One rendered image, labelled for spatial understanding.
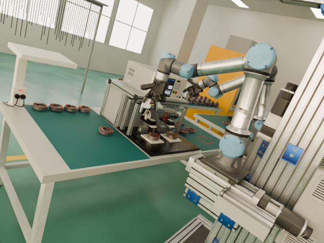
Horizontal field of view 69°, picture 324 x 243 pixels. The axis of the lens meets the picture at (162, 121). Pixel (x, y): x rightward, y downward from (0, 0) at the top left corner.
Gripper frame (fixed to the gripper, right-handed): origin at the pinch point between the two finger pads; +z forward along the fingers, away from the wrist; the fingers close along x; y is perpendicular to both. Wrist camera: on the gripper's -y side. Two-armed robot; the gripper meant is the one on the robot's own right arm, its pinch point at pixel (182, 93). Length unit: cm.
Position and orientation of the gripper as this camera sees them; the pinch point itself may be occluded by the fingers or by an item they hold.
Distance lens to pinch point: 208.8
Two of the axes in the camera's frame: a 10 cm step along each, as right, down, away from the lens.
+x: 6.8, 0.2, 7.3
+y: 2.6, 9.3, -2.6
